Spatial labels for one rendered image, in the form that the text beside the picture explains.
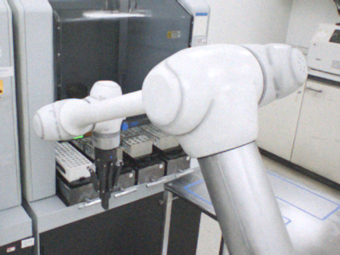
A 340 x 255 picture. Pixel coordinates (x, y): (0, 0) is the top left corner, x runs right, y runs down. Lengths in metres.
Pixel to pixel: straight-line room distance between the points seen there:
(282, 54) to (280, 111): 2.84
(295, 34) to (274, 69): 3.45
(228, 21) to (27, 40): 2.46
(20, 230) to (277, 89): 1.00
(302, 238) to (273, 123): 2.38
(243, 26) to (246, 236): 3.12
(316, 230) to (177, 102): 0.90
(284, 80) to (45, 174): 0.98
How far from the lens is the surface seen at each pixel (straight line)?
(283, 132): 3.57
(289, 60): 0.71
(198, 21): 1.66
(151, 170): 1.59
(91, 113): 0.97
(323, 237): 1.35
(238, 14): 3.57
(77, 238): 1.55
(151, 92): 0.59
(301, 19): 4.12
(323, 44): 3.30
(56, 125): 1.05
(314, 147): 3.45
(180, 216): 1.86
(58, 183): 1.49
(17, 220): 1.40
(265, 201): 0.63
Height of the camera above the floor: 1.54
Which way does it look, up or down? 19 degrees down
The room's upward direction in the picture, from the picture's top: 3 degrees clockwise
